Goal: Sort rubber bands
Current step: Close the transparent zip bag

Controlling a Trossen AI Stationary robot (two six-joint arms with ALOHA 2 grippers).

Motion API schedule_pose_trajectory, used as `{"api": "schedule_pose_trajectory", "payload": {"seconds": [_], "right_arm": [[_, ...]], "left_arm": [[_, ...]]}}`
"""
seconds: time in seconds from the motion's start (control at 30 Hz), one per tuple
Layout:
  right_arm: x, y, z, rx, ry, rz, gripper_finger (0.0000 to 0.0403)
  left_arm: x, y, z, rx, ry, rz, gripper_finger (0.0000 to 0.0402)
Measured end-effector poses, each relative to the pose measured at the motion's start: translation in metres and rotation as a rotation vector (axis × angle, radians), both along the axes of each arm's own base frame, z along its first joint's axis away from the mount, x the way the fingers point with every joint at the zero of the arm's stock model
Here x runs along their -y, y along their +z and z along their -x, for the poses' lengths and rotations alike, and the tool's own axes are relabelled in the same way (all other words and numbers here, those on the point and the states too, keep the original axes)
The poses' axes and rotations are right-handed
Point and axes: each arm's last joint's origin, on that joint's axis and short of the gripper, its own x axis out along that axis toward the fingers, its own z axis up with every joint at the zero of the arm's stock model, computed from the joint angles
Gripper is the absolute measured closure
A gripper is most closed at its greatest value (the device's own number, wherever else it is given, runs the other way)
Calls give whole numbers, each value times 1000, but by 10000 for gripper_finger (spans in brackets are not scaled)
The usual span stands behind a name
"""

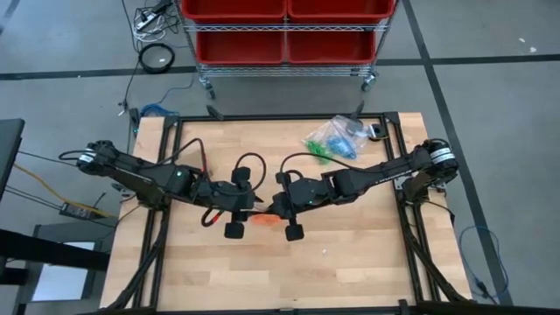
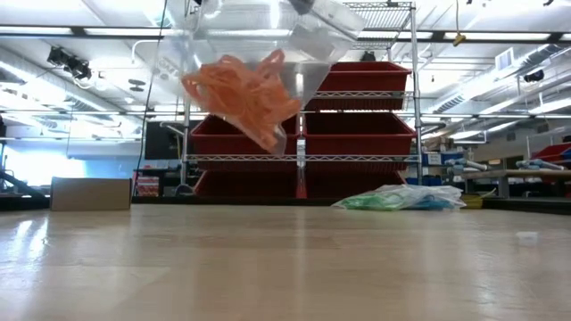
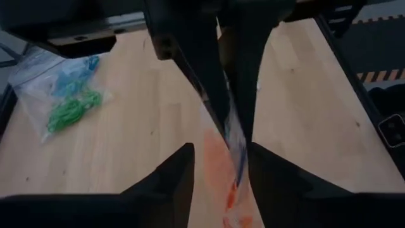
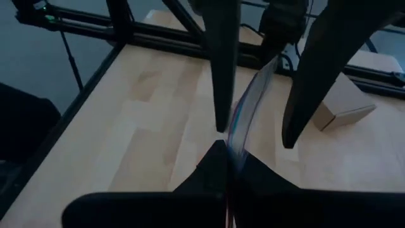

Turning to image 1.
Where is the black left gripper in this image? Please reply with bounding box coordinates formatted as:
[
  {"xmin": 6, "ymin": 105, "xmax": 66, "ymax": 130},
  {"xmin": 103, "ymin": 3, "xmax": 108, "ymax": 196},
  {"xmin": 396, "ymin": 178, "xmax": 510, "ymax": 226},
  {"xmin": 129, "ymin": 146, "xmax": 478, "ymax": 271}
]
[{"xmin": 192, "ymin": 178, "xmax": 266, "ymax": 241}]

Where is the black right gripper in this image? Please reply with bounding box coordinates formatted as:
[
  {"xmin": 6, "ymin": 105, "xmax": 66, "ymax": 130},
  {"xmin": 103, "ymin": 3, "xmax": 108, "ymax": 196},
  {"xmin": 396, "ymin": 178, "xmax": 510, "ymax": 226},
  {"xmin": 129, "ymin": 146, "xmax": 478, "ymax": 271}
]
[{"xmin": 269, "ymin": 177, "xmax": 336, "ymax": 242}]

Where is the bunch of orange rubber bands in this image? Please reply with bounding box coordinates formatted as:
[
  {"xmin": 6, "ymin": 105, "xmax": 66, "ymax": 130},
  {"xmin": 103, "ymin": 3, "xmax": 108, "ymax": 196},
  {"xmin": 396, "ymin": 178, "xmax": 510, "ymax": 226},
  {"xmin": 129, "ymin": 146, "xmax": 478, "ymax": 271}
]
[{"xmin": 252, "ymin": 213, "xmax": 282, "ymax": 228}]

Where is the bunch of green rubber bands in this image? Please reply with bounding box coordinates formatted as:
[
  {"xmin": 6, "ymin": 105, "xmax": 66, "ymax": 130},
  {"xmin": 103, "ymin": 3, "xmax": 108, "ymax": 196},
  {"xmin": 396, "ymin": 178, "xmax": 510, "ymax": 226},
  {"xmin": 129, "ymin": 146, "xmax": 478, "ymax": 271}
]
[{"xmin": 305, "ymin": 139, "xmax": 334, "ymax": 166}]

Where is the bunch of blue rubber bands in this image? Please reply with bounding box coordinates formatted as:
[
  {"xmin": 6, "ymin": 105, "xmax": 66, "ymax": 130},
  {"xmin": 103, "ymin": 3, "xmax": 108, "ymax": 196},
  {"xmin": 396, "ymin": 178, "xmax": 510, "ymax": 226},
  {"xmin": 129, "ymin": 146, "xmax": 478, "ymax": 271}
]
[{"xmin": 327, "ymin": 136, "xmax": 357, "ymax": 160}]

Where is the red plastic bin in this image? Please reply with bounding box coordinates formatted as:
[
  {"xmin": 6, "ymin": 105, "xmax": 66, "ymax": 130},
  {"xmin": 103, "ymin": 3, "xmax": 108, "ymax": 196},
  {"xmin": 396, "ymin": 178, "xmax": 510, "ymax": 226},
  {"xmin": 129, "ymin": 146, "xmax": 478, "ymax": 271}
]
[
  {"xmin": 180, "ymin": 0, "xmax": 289, "ymax": 25},
  {"xmin": 194, "ymin": 30, "xmax": 286, "ymax": 67},
  {"xmin": 286, "ymin": 30, "xmax": 378, "ymax": 67},
  {"xmin": 287, "ymin": 0, "xmax": 397, "ymax": 25}
]

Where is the black power adapter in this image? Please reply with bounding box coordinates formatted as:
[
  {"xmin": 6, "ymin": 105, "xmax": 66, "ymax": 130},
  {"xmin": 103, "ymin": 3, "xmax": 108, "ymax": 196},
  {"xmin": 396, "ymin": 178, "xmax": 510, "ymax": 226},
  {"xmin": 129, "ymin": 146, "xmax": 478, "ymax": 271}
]
[{"xmin": 58, "ymin": 201, "xmax": 96, "ymax": 221}]

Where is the white power strip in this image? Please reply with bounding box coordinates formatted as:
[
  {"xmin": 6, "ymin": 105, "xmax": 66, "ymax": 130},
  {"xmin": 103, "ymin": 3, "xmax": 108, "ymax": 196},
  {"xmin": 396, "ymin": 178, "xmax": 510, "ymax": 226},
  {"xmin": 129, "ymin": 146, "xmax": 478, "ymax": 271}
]
[{"xmin": 134, "ymin": 11, "xmax": 160, "ymax": 31}]

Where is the black desk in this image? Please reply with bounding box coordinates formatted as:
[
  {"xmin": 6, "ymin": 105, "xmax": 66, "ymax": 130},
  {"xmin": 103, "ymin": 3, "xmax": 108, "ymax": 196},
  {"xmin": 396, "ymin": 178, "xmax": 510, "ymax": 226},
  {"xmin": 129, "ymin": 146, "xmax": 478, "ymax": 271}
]
[{"xmin": 0, "ymin": 117, "xmax": 26, "ymax": 202}]

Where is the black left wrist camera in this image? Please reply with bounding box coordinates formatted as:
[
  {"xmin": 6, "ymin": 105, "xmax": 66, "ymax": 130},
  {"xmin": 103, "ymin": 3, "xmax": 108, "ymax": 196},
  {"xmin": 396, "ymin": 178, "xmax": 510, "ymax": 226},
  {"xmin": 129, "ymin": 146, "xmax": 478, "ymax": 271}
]
[{"xmin": 230, "ymin": 165, "xmax": 253, "ymax": 188}]

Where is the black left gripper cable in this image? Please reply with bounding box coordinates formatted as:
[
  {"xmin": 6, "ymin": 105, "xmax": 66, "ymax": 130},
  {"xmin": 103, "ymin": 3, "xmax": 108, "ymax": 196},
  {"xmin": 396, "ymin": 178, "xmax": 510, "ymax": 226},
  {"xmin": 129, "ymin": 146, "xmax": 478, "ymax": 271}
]
[{"xmin": 171, "ymin": 137, "xmax": 269, "ymax": 228}]

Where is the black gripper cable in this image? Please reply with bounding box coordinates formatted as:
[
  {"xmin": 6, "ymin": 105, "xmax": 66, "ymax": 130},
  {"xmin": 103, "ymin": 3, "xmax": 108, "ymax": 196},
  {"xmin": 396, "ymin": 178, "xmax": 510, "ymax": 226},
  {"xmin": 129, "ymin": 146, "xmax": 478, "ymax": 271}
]
[
  {"xmin": 278, "ymin": 151, "xmax": 397, "ymax": 177},
  {"xmin": 171, "ymin": 137, "xmax": 269, "ymax": 228}
]

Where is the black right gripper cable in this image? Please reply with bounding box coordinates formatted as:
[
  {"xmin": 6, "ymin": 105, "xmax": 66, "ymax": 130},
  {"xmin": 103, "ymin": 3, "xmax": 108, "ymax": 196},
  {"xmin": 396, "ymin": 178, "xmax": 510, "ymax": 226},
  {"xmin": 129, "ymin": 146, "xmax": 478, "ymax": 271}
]
[{"xmin": 278, "ymin": 151, "xmax": 397, "ymax": 177}]

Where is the black aluminium rig frame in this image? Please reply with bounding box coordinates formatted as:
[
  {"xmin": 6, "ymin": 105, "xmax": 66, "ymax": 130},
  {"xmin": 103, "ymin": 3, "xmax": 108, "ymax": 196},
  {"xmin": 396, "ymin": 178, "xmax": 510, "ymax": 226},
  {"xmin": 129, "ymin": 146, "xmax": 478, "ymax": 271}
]
[{"xmin": 104, "ymin": 111, "xmax": 474, "ymax": 315}]

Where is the yellow wire spool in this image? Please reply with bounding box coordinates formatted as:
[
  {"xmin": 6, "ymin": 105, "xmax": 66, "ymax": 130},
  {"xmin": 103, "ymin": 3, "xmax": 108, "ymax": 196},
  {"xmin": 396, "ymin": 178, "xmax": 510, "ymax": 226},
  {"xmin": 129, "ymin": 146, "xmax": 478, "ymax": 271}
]
[{"xmin": 366, "ymin": 123, "xmax": 388, "ymax": 143}]

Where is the blue cable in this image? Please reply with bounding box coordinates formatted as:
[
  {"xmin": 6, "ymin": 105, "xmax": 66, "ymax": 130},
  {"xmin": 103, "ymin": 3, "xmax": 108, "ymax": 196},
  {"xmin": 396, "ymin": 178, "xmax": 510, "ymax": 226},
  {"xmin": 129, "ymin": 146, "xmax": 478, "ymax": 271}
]
[
  {"xmin": 458, "ymin": 224, "xmax": 511, "ymax": 304},
  {"xmin": 139, "ymin": 102, "xmax": 171, "ymax": 118}
]

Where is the wire shelving cart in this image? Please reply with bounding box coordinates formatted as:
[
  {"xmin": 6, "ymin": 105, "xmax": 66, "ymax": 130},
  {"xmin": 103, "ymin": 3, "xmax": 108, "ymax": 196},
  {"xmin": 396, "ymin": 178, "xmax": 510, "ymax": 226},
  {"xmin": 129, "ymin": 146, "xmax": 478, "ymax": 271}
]
[{"xmin": 173, "ymin": 0, "xmax": 403, "ymax": 100}]

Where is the white coiled cable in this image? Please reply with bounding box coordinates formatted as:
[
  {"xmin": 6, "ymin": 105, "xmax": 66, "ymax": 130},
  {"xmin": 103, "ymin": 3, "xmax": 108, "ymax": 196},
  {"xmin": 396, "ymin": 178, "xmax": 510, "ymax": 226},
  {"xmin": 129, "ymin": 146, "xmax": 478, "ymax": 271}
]
[{"xmin": 132, "ymin": 24, "xmax": 168, "ymax": 44}]

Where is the black bench frame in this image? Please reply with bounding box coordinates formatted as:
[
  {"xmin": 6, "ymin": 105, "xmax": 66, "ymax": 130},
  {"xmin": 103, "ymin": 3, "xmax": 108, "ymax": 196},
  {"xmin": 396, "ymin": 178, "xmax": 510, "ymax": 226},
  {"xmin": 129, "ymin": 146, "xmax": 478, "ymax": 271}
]
[{"xmin": 0, "ymin": 222, "xmax": 111, "ymax": 315}]

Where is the orange floor cable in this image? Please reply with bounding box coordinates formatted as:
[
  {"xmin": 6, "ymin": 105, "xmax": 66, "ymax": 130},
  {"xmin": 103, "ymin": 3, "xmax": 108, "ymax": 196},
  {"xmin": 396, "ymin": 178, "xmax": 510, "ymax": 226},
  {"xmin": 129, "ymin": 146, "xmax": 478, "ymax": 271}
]
[{"xmin": 11, "ymin": 162, "xmax": 120, "ymax": 219}]

